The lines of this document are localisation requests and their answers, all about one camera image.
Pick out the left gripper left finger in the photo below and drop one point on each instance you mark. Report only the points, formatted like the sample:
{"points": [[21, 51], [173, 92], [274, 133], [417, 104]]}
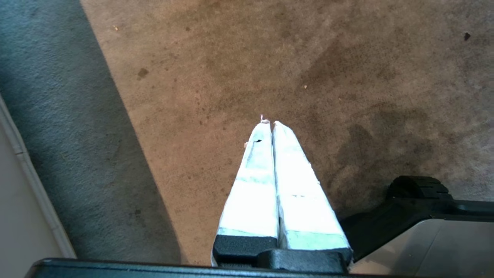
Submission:
{"points": [[252, 193]]}

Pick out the white baseboard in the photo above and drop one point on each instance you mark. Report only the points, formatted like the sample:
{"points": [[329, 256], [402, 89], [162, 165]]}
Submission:
{"points": [[34, 181]]}

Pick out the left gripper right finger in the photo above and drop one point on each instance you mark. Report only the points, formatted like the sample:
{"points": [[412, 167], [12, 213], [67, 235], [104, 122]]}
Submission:
{"points": [[301, 200]]}

